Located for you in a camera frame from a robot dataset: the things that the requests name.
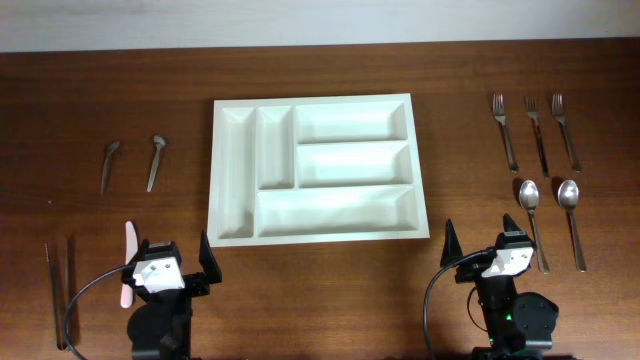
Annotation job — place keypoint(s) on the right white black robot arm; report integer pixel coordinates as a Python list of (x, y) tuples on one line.
[(519, 325)]

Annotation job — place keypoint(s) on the right small metal teaspoon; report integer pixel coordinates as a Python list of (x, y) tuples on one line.
[(160, 142)]

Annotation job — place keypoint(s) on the metal tweezers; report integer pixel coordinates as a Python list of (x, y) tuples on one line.
[(60, 290)]

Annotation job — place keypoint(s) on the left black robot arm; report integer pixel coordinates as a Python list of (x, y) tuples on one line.
[(161, 327)]

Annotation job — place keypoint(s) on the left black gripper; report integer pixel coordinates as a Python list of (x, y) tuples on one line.
[(195, 286)]

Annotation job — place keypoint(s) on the left small metal teaspoon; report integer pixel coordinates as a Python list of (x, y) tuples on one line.
[(109, 153)]

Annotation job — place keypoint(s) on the small metal teaspoon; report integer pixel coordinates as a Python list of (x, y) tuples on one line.
[(109, 153), (160, 142)]

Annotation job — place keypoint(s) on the white plastic knife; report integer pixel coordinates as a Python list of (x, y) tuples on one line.
[(131, 242)]

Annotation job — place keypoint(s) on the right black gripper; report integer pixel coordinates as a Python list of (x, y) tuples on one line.
[(470, 273)]

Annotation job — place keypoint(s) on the metal fork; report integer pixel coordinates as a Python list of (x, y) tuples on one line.
[(499, 114), (558, 112), (533, 114)]

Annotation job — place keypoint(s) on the white plastic cutlery tray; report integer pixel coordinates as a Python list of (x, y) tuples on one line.
[(315, 170)]

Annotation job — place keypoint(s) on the metal tablespoon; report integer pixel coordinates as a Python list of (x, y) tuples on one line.
[(568, 198), (529, 198)]

